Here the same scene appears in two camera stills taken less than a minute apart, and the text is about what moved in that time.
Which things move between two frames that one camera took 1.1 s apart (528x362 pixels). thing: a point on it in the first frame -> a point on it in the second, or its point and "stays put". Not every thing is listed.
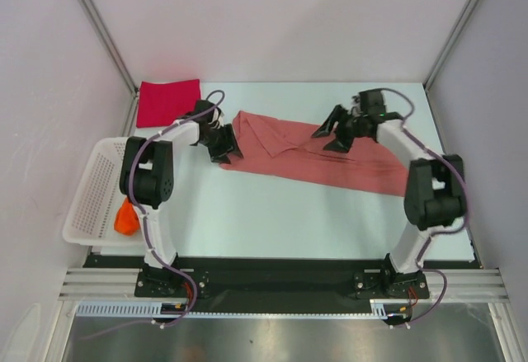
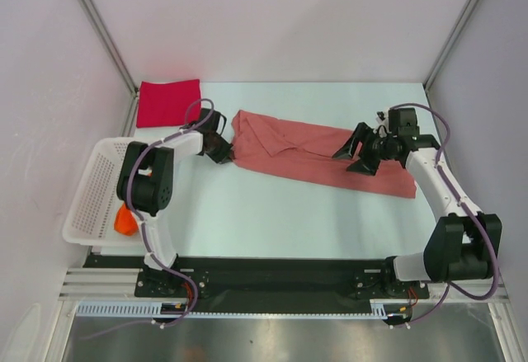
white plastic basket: [91, 219] stays put
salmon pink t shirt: [273, 146] stays put
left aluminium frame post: [101, 26] stays put
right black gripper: [341, 143] -> [368, 166]
